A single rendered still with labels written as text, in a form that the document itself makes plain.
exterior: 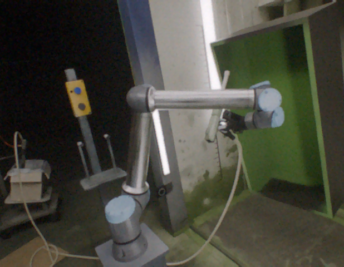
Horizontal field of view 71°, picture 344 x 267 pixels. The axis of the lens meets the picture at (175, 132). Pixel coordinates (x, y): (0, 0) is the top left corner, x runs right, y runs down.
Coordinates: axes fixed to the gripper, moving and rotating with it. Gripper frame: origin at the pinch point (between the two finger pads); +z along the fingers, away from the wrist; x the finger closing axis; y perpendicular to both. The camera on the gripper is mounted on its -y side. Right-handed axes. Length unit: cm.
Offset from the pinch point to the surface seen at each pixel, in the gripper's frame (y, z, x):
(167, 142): 23, 75, 6
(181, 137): 34, 72, 16
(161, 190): 39, 83, -33
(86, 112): -44, 93, 0
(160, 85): -8, 66, 42
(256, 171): 81, 22, 3
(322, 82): 18, -47, 28
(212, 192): 100, 79, -14
